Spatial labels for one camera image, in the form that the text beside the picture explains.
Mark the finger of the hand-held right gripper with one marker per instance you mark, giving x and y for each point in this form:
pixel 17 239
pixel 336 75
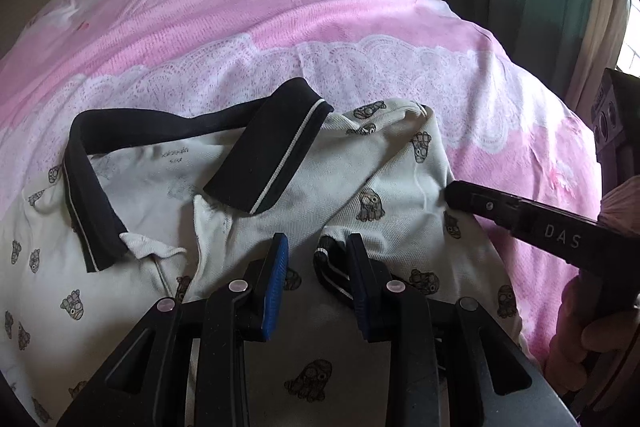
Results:
pixel 475 199

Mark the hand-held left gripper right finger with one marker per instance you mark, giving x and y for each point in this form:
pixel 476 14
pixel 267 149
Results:
pixel 358 287

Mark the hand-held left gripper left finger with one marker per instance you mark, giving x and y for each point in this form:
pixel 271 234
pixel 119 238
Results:
pixel 277 287

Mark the white printed polo shirt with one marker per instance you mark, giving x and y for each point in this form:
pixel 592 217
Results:
pixel 150 187

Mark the person's right hand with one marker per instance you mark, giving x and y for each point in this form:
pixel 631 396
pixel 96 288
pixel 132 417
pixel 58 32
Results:
pixel 575 337

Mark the beige sheer curtain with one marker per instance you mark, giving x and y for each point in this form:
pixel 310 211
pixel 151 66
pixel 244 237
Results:
pixel 597 42

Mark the window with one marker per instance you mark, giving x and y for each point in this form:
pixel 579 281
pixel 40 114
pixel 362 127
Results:
pixel 632 37

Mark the pink floral bed sheet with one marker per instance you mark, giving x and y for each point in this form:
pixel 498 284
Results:
pixel 300 22

